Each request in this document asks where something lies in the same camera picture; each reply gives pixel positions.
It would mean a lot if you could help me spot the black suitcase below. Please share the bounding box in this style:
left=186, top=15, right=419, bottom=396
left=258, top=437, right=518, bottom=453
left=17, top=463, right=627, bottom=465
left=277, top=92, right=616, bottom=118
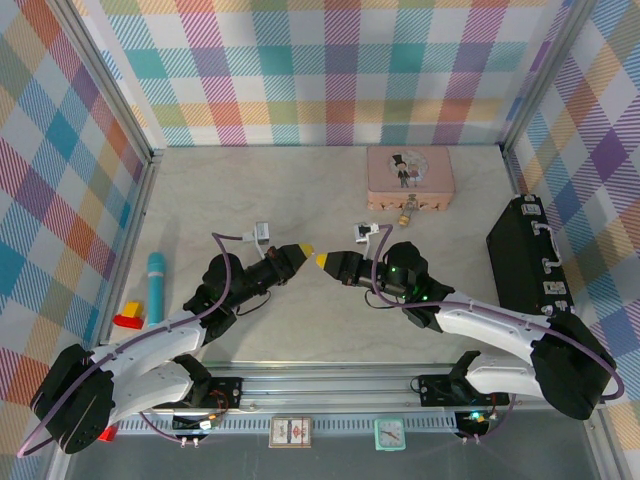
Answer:
left=485, top=194, right=576, bottom=319

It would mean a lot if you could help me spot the short purple cable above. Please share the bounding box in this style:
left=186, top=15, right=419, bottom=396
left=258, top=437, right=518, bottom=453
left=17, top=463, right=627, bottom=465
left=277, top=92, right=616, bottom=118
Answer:
left=457, top=392, right=517, bottom=446
left=138, top=409, right=201, bottom=447

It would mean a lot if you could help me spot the red yellow toy block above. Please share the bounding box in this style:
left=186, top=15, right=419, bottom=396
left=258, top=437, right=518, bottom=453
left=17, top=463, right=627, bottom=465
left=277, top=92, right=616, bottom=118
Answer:
left=113, top=300, right=146, bottom=330

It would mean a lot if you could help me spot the small card label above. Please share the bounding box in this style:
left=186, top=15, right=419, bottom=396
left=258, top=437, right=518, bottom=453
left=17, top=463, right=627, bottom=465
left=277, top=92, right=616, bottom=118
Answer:
left=268, top=416, right=313, bottom=450

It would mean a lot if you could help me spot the pink tin box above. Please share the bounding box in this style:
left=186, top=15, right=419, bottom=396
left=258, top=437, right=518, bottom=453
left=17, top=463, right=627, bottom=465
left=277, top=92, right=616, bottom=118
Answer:
left=366, top=145, right=457, bottom=212

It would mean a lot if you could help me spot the small electronics board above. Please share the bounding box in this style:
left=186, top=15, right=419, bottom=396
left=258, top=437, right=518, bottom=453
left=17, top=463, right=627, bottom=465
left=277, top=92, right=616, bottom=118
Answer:
left=453, top=409, right=492, bottom=434
left=172, top=412, right=224, bottom=434

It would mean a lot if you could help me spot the teal cylinder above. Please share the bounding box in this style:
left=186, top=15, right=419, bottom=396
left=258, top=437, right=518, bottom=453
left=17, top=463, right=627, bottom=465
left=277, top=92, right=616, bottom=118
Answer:
left=146, top=252, right=167, bottom=329

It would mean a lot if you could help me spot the slotted cable tray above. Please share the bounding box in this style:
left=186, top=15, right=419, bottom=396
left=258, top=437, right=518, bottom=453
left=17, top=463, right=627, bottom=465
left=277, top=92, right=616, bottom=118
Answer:
left=107, top=417, right=501, bottom=435

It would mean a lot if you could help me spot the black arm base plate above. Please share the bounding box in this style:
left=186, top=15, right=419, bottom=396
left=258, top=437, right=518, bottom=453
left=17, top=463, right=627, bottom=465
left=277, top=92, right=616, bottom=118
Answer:
left=417, top=374, right=511, bottom=407
left=192, top=377, right=245, bottom=409

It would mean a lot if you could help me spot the teal square clock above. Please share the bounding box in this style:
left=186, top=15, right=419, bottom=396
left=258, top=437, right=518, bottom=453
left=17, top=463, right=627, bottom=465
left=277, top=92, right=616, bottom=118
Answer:
left=373, top=417, right=406, bottom=452

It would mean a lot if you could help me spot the aluminium frame post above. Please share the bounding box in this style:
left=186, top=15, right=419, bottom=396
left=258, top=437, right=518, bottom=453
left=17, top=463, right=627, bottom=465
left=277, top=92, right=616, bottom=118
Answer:
left=49, top=0, right=164, bottom=166
left=501, top=0, right=601, bottom=159

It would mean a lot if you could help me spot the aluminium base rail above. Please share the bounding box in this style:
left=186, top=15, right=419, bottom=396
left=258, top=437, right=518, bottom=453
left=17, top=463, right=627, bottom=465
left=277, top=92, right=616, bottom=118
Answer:
left=189, top=362, right=609, bottom=419

